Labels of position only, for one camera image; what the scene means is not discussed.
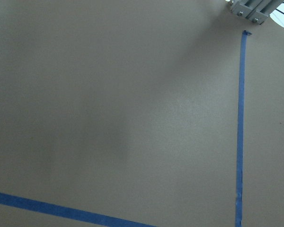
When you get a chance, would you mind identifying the aluminium frame post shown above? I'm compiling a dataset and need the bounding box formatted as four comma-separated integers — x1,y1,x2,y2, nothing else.
228,0,284,25

